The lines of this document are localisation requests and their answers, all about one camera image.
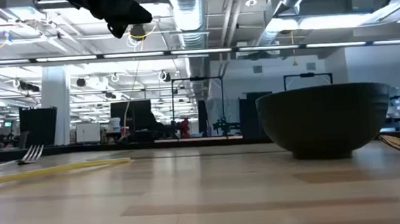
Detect black tall frame stand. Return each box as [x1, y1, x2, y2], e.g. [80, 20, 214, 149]
[170, 75, 228, 140]

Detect red object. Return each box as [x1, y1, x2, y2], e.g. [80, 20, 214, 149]
[179, 117, 192, 139]

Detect black partition panel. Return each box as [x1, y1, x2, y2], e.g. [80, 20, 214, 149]
[109, 99, 156, 144]
[18, 105, 61, 149]

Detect black cabinet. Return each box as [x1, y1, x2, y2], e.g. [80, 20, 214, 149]
[237, 90, 276, 140]

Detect long ceiling light strip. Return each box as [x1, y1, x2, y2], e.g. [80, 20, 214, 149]
[0, 31, 400, 73]

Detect black table frame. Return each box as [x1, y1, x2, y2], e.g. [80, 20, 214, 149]
[0, 129, 274, 163]

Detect black ceiling dome lamp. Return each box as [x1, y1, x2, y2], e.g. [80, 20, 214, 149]
[128, 23, 148, 42]

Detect silver ribbed ventilation duct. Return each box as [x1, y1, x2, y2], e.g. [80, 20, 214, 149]
[168, 0, 212, 52]

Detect dark round bowl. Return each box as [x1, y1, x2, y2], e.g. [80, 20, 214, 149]
[254, 80, 396, 165]

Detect white cabinet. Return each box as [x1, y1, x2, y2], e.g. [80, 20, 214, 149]
[75, 121, 102, 144]

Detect white square pillar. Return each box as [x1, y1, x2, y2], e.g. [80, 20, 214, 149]
[38, 64, 75, 148]

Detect yellow chopstick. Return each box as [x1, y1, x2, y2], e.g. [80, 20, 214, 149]
[0, 156, 134, 187]

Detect white bucket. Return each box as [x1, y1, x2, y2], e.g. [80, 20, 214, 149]
[108, 116, 123, 134]

